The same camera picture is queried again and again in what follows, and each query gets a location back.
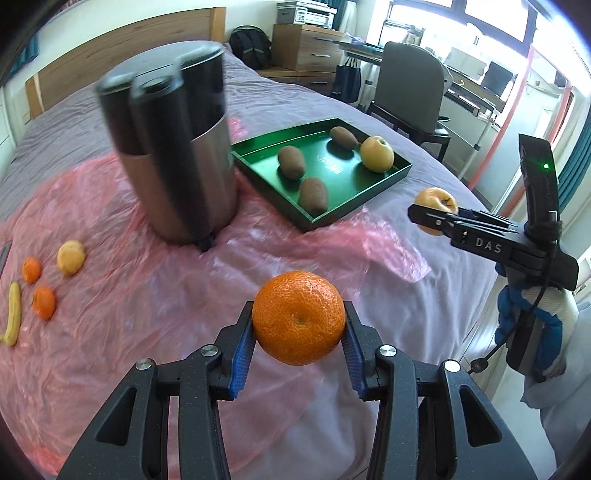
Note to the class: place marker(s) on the teal curtain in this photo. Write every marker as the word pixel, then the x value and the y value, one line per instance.
pixel 344 10
pixel 25 55
pixel 577 138

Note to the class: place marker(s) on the orange tangerine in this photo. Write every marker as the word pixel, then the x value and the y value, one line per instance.
pixel 44 303
pixel 31 270
pixel 299 318

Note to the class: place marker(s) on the steel and black kettle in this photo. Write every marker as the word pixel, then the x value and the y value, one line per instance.
pixel 184 175

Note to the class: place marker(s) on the brown kiwi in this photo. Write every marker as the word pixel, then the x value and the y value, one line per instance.
pixel 292 162
pixel 344 137
pixel 314 195

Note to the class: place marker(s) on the wooden headboard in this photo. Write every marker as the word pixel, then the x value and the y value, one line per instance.
pixel 92 64

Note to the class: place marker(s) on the white printer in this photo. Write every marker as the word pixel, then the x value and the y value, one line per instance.
pixel 304 13

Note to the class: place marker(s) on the person's right hand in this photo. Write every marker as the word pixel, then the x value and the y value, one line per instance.
pixel 565 318

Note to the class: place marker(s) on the wooden dresser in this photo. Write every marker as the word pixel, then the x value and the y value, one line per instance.
pixel 304 50

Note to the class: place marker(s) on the pink plastic sheet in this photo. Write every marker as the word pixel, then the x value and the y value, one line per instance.
pixel 138 300

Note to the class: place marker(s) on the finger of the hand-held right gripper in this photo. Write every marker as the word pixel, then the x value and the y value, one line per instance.
pixel 461 235
pixel 489 218

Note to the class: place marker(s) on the window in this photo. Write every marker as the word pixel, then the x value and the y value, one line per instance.
pixel 438 18

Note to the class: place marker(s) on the desk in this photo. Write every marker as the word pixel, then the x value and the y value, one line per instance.
pixel 466 99

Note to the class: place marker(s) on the large yellow-green apple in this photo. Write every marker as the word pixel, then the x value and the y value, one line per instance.
pixel 377 154

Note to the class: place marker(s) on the person's right forearm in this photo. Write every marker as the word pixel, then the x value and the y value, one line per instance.
pixel 549 415

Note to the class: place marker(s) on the dark tote bag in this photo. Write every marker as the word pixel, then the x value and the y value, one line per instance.
pixel 347 78

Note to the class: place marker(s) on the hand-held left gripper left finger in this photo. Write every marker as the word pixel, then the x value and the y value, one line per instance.
pixel 242 357

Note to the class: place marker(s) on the grey chair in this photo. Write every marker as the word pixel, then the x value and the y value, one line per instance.
pixel 408 83

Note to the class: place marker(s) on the green tray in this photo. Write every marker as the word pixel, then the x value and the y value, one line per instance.
pixel 341 180

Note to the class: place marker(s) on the yellow banana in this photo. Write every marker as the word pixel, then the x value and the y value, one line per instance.
pixel 11 321

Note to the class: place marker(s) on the small yellow apple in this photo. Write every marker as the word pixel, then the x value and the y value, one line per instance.
pixel 431 198

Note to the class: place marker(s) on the white box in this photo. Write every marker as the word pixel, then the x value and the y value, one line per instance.
pixel 464 59

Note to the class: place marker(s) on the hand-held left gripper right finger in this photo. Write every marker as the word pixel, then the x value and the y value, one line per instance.
pixel 353 360

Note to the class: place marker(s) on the black backpack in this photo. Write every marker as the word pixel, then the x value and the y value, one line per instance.
pixel 249 46

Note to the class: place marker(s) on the striped yellow fruit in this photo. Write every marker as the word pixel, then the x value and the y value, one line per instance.
pixel 71 257

